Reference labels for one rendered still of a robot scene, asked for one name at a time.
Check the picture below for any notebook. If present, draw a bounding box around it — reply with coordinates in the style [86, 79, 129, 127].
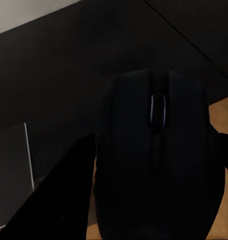
[0, 122, 36, 229]

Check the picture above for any mouse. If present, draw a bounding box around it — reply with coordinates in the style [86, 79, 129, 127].
[93, 69, 225, 240]

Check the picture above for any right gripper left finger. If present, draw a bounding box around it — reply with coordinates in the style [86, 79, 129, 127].
[0, 133, 96, 240]

